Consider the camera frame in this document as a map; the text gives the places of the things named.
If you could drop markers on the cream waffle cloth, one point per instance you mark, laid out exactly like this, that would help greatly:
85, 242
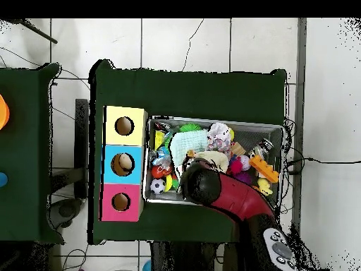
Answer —
214, 159

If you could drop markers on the wooden box three holes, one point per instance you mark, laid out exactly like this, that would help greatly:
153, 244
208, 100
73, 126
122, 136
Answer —
132, 138

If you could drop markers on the shallow mesh bin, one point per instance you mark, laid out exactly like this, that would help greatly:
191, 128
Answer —
253, 132

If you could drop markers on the mint waffle cloth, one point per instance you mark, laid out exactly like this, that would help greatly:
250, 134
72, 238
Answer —
186, 144

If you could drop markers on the green spiky ball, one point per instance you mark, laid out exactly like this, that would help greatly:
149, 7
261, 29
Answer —
190, 128

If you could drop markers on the crumpled printed white wrapper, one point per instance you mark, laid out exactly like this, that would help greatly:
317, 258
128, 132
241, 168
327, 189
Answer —
220, 138

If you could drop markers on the small soccer ball toy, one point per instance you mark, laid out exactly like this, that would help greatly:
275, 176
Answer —
158, 186

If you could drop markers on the pink spiky toy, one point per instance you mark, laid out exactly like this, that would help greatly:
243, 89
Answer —
235, 166

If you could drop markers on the wooden block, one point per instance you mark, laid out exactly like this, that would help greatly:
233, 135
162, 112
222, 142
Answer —
238, 148

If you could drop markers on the white baseball toy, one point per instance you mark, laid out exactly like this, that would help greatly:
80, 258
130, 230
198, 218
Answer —
245, 163

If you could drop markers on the purple spiky ball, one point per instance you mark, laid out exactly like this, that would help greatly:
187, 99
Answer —
243, 177

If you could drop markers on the large orange toy brick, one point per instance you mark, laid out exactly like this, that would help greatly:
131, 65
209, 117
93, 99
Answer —
265, 169

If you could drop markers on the yellow plush toy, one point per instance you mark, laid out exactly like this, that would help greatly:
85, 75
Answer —
264, 186

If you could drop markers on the black upright panel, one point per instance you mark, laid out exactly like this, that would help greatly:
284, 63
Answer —
81, 141

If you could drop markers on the blue object on floor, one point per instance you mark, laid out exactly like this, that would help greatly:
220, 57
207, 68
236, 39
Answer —
147, 267

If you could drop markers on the green cloth side table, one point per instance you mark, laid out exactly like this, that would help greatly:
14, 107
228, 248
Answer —
22, 155

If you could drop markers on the blue round object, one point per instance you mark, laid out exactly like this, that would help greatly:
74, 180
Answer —
2, 179

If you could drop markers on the orange round object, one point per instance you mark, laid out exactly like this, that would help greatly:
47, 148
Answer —
3, 113

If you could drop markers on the thin dark rod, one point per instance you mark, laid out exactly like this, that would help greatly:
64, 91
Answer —
36, 32

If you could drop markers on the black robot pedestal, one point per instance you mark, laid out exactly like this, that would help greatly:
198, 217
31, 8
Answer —
180, 257

